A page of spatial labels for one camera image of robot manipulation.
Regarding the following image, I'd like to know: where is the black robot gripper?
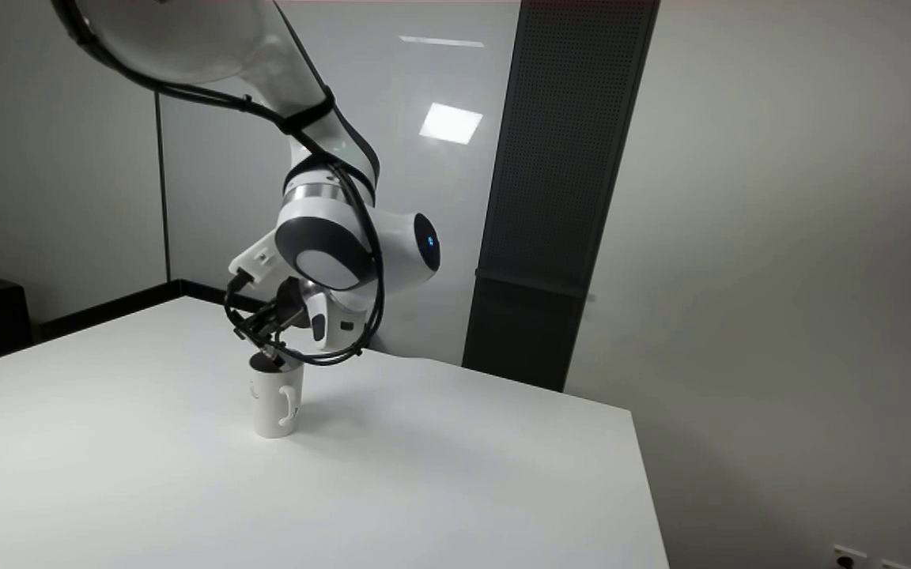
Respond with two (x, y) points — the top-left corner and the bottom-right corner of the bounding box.
(230, 274), (368, 374)

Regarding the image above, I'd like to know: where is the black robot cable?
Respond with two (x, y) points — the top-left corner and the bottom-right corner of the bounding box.
(219, 156), (390, 374)

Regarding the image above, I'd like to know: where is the white ceramic mug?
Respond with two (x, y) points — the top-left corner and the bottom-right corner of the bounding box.
(248, 351), (307, 443)

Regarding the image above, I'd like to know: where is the black low ledge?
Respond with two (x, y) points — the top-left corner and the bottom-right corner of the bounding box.
(33, 274), (259, 344)

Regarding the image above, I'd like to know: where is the glossy white board panel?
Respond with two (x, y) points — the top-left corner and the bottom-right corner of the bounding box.
(150, 0), (526, 366)

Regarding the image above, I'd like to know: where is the dark grey wall pillar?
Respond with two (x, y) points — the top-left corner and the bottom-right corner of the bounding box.
(461, 0), (665, 394)

